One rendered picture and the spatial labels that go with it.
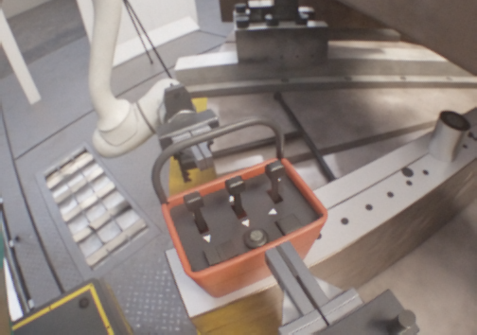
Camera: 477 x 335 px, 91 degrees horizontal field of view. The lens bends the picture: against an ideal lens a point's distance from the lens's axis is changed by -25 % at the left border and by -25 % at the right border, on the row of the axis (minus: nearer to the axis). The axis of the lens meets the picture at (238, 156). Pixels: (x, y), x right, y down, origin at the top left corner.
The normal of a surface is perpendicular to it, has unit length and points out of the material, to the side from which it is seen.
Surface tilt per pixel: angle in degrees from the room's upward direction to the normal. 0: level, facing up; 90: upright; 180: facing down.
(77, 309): 0
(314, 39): 90
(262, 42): 90
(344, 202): 0
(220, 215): 0
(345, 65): 71
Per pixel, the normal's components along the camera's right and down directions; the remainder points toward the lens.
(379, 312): -0.09, -0.73
